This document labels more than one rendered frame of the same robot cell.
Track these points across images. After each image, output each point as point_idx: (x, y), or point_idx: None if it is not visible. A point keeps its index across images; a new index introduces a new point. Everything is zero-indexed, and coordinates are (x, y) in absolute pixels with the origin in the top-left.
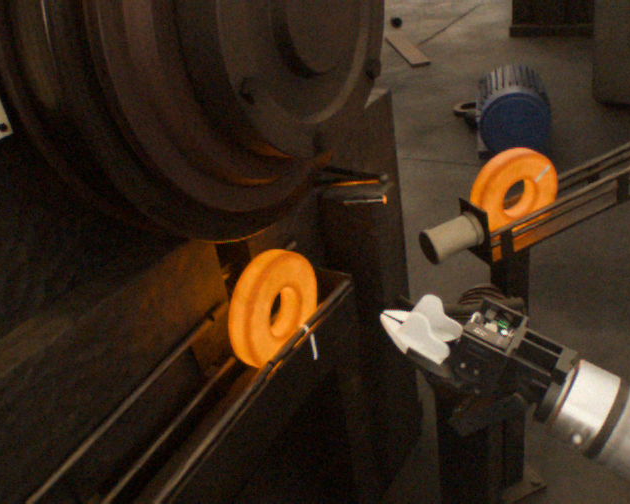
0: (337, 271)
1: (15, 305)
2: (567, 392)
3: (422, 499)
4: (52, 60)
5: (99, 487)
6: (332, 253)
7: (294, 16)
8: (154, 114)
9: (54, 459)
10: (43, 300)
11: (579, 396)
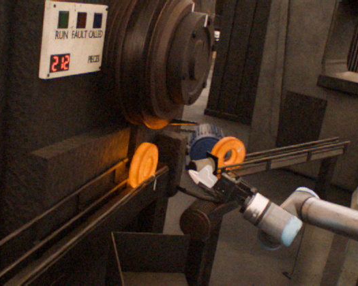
0: None
1: (77, 127)
2: (253, 199)
3: None
4: (142, 52)
5: None
6: None
7: (196, 60)
8: (155, 75)
9: (78, 185)
10: (82, 130)
11: (256, 200)
